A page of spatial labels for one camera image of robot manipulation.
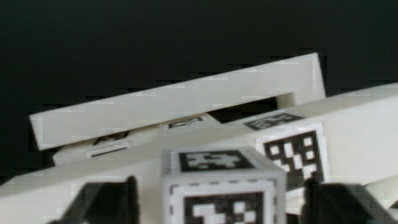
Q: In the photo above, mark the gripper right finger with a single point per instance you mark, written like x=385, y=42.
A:
x=339, y=204

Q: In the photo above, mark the white chair back frame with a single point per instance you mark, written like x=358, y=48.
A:
x=259, y=108

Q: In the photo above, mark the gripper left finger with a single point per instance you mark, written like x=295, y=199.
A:
x=104, y=204

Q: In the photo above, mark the white tagged cube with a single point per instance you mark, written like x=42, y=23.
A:
x=222, y=187

